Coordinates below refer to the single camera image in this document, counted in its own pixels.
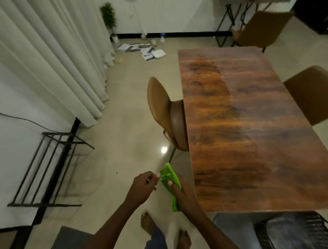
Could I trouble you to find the person's right hand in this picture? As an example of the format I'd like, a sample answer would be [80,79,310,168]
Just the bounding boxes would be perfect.
[168,175,203,219]

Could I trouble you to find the person's left hand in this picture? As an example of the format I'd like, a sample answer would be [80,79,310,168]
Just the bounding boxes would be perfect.
[125,171,161,206]

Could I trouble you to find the green cleaning cloth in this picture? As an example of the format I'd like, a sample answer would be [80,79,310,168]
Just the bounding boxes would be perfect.
[160,162,182,213]

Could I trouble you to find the black plastic basket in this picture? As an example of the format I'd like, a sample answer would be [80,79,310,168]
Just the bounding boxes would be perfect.
[253,211,328,249]

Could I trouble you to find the person's left forearm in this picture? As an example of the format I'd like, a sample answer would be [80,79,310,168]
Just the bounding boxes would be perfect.
[84,200,139,249]

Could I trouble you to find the person's right forearm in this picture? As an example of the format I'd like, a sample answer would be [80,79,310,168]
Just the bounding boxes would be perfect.
[188,208,239,249]

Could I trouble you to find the person's left foot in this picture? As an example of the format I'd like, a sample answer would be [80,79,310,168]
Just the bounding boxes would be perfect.
[140,211,156,235]

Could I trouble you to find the person's foot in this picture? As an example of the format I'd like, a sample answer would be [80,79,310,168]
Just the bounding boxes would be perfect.
[177,229,192,249]
[140,211,156,235]

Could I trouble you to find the person's right foot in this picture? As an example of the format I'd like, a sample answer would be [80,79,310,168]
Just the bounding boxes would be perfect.
[177,229,192,249]

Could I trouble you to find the person's blue trousers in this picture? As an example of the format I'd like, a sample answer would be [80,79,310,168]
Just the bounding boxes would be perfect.
[145,225,168,249]

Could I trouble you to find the white plastic stool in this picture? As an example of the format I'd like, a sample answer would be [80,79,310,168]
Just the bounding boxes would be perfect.
[213,212,257,249]

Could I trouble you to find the brown upholstered chair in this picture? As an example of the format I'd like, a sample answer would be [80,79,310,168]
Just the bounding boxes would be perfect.
[283,65,328,126]
[230,10,295,53]
[147,77,190,162]

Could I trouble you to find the dark grey floor mat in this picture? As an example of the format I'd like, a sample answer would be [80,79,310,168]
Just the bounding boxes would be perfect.
[50,225,94,249]

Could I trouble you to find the black metal rack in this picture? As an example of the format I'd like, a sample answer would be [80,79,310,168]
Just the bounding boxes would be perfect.
[7,132,95,208]

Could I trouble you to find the wooden table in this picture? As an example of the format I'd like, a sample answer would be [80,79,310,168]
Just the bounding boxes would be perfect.
[177,46,328,213]

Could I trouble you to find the scattered papers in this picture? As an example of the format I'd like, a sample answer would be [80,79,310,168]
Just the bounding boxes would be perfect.
[117,42,157,62]

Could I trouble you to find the white curtain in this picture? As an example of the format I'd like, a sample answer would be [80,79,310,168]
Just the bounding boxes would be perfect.
[0,0,116,128]

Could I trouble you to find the green potted plant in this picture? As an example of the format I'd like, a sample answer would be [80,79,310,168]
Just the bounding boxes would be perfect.
[100,2,117,30]

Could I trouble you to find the black legged side table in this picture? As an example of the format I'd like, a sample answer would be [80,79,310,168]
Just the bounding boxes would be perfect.
[215,0,273,48]

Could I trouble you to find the black wall cable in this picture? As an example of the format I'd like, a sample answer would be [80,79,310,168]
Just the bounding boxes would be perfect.
[0,112,61,133]

